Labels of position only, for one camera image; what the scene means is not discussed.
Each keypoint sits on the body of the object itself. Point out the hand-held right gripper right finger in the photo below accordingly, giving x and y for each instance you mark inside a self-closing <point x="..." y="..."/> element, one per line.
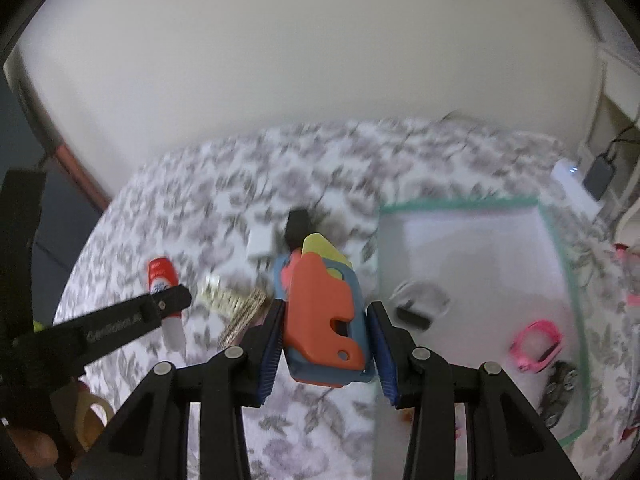
<point x="382" y="360"/>

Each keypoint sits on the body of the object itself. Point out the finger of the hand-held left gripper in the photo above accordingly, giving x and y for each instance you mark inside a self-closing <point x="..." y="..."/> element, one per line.
<point x="160" y="305"/>

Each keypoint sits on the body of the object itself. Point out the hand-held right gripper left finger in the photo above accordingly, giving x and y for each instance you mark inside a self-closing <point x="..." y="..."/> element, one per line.
<point x="270" y="355"/>

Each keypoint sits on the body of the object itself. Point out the red bottle with white cap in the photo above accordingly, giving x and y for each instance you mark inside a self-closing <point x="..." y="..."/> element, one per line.
<point x="160" y="275"/>

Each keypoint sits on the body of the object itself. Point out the white smartwatch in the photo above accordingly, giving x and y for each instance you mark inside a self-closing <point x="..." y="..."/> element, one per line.
<point x="417" y="317"/>

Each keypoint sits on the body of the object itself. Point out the gold patterned lighter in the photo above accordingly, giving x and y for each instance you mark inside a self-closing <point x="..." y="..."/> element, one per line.
<point x="235" y="310"/>

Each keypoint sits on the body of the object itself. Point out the large orange blue toy knife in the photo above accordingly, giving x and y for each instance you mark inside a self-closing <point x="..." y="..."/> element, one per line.
<point x="320" y="310"/>

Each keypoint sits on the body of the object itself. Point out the cream hair claw clip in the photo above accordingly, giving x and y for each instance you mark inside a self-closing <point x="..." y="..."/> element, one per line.
<point x="97" y="410"/>

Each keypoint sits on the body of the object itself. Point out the white charger cube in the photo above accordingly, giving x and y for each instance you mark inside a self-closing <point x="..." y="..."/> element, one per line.
<point x="260" y="242"/>

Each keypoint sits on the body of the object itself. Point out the black charger cube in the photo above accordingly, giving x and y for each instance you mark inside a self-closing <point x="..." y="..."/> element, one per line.
<point x="297" y="222"/>

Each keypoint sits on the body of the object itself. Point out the green-rimmed white tray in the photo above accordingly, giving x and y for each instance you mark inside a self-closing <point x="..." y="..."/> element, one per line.
<point x="475" y="260"/>

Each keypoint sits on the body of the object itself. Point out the pink watch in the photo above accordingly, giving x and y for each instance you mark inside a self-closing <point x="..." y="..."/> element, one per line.
<point x="522" y="352"/>

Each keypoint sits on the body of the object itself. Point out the person's left hand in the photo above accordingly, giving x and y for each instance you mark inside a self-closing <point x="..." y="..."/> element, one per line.
<point x="27" y="447"/>

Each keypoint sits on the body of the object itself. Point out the grey floral blanket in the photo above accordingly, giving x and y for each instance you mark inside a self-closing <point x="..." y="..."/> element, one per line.
<point x="225" y="185"/>

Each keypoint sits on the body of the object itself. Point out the white power strip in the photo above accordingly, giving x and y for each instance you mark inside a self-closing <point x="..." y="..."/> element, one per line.
<point x="570" y="180"/>

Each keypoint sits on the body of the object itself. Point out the grey power adapter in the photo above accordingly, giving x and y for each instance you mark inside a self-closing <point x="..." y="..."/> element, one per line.
<point x="600" y="175"/>

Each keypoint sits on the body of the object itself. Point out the white furniture frame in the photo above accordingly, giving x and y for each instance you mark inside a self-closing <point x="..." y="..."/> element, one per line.
<point x="615" y="90"/>

